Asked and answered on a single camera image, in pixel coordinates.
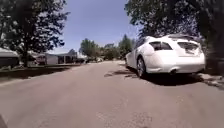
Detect row of distant trees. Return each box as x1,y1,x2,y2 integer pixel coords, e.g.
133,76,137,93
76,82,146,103
78,34,137,62

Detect grey asphalt road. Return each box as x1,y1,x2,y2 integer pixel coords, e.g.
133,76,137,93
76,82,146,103
0,59,224,128

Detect pale low building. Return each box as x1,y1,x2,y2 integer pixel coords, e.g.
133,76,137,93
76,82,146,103
35,51,80,66

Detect white car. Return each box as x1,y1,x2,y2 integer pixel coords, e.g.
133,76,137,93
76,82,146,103
124,33,207,80

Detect dark leafy tree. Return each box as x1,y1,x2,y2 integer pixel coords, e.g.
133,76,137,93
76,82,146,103
0,0,71,68

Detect dark roadside trees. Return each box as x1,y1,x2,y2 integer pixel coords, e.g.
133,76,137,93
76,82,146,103
124,0,224,77

